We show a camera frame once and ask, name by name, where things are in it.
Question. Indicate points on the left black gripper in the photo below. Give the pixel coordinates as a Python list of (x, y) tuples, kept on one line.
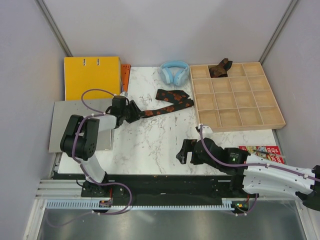
[(137, 113)]

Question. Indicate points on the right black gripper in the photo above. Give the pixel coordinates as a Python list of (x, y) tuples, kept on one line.
[(187, 147)]

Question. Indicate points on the black orange floral tie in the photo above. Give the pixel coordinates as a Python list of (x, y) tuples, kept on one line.
[(179, 100)]

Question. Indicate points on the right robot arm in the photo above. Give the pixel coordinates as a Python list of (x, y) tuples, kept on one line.
[(255, 175)]

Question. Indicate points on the orange perforated board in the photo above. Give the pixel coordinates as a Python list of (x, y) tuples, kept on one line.
[(125, 75)]

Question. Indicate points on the light blue headphones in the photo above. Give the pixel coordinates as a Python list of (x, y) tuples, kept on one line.
[(174, 72)]

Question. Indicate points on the wooden compartment tray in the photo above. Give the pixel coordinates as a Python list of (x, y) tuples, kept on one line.
[(240, 101)]

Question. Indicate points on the red treehouse book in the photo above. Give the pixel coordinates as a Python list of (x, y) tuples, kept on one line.
[(271, 153)]

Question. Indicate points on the brown rolled tie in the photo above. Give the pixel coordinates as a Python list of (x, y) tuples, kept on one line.
[(221, 70)]

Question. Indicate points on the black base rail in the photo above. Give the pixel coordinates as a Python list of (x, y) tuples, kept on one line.
[(171, 189)]

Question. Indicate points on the yellow ring binder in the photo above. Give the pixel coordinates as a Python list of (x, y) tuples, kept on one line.
[(91, 72)]

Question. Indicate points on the white cable duct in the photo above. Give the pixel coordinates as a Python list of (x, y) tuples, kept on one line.
[(95, 204)]

